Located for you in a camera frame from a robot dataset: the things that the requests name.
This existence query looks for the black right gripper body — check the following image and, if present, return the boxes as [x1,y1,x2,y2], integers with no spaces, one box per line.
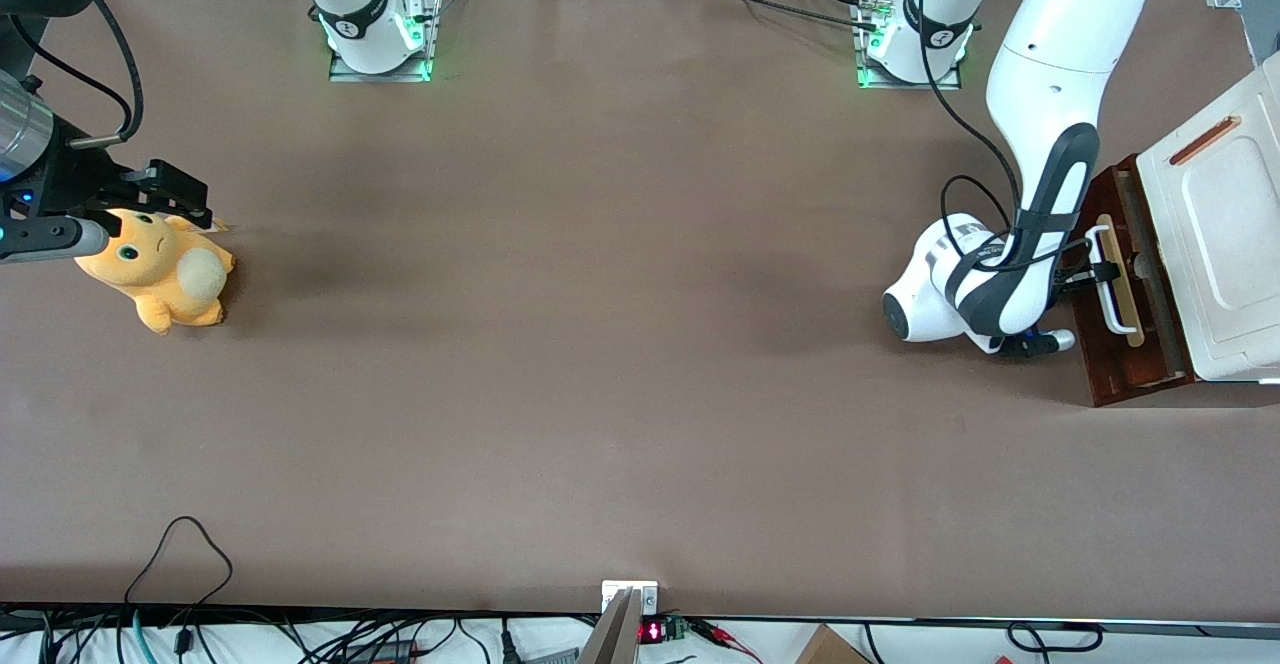
[0,114,151,245]

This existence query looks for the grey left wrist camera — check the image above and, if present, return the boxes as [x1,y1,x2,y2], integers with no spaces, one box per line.
[995,327,1078,359]

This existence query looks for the black coiled cable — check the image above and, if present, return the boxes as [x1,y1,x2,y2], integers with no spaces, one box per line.
[1006,621,1104,655]

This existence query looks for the wooden drawer with white handle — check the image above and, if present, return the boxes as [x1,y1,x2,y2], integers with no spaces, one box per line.
[1062,154,1191,392]

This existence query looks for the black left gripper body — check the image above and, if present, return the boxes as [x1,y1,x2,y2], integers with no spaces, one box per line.
[1050,249,1091,300]

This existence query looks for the black power adapter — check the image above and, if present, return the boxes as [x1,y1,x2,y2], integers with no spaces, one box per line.
[343,639,419,664]

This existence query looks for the brown cardboard box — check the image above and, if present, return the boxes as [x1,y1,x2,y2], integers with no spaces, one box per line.
[793,624,873,664]

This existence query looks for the black looped cable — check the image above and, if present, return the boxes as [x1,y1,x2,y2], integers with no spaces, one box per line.
[122,515,235,657]

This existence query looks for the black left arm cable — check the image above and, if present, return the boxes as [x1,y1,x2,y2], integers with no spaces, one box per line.
[917,0,1097,276]

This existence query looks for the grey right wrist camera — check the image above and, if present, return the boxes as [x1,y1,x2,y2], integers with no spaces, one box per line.
[0,216,113,267]

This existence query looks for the grey aluminium bar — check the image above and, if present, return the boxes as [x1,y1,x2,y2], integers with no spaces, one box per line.
[578,587,643,664]

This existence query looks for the red clip leads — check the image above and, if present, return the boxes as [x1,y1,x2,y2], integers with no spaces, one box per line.
[688,618,764,664]

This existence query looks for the white metal bracket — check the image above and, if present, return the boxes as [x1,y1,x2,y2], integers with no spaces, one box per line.
[601,580,660,617]

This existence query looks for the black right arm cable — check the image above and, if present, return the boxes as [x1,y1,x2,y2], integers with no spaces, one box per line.
[68,0,147,151]
[10,16,137,117]

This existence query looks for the orange plush toy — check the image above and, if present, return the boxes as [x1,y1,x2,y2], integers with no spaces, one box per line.
[73,206,237,336]

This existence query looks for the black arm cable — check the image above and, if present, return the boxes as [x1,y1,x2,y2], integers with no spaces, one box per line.
[68,0,147,151]
[10,16,137,117]
[917,0,1097,276]

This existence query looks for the white cabinet with wooden base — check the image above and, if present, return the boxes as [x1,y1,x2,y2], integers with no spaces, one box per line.
[1072,49,1280,408]

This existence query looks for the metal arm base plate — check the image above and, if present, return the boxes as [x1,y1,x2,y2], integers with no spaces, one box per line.
[853,0,964,92]
[328,0,444,84]

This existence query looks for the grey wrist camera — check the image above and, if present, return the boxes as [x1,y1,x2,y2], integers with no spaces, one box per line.
[0,216,113,267]
[995,327,1078,359]

